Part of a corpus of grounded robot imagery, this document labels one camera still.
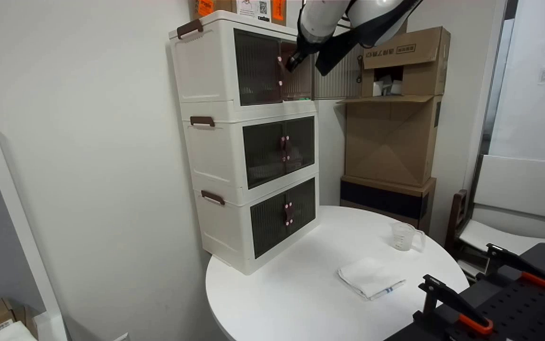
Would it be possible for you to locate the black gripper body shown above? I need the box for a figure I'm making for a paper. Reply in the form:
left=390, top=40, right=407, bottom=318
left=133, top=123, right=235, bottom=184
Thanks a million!
left=295, top=36, right=318, bottom=61

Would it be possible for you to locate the white stackable cabinet unit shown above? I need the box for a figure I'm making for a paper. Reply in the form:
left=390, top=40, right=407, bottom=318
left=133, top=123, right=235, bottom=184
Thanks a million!
left=180, top=100, right=320, bottom=207
left=169, top=8, right=320, bottom=125
left=191, top=165, right=322, bottom=277

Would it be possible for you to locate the white box orange sticker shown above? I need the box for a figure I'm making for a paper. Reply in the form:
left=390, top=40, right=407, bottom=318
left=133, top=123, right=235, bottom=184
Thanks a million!
left=233, top=0, right=290, bottom=27

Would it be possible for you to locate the brown box orange label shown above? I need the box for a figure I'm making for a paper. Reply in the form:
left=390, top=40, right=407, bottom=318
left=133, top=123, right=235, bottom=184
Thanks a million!
left=193, top=0, right=239, bottom=19

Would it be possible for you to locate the printed cardboard box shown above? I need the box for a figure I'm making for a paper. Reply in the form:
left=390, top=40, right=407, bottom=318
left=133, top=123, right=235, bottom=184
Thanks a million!
left=360, top=25, right=452, bottom=100

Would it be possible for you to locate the large plain cardboard box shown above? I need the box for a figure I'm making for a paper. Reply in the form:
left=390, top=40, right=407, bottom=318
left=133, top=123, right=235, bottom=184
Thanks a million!
left=341, top=93, right=443, bottom=189

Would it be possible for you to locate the clear plastic cup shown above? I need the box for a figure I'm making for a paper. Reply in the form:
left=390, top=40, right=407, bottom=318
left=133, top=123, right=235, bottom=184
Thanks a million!
left=388, top=220, right=428, bottom=254

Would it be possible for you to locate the dark wooden chair white seat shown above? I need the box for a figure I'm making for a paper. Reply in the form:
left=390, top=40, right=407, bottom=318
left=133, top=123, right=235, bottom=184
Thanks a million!
left=445, top=188, right=545, bottom=263

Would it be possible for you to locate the folded white cloth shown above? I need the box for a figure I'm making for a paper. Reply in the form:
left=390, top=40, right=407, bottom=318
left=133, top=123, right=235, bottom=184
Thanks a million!
left=337, top=256, right=409, bottom=301

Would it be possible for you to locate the white leaning panel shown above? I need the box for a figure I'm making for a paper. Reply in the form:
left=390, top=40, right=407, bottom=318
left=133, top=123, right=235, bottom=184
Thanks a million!
left=473, top=154, right=545, bottom=224

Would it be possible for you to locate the black and red equipment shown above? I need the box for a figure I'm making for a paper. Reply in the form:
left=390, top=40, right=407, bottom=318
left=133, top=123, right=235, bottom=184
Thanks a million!
left=384, top=243, right=545, bottom=341

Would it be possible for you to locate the white foam piece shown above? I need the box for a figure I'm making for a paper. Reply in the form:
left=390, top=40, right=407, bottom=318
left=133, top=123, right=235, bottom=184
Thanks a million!
left=0, top=320, right=40, bottom=341

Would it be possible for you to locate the brown cabinet side handle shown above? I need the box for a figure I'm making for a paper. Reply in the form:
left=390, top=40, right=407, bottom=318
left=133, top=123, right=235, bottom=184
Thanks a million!
left=176, top=17, right=205, bottom=42
left=188, top=114, right=218, bottom=129
left=199, top=188, right=227, bottom=208

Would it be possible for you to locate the large white wall board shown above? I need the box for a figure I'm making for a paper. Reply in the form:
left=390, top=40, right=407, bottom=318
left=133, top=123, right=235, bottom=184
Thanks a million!
left=487, top=0, right=545, bottom=163

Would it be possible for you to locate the black clamp orange handle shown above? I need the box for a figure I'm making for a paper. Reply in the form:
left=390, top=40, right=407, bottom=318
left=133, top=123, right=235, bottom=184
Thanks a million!
left=483, top=243, right=545, bottom=292
left=418, top=273, right=496, bottom=337

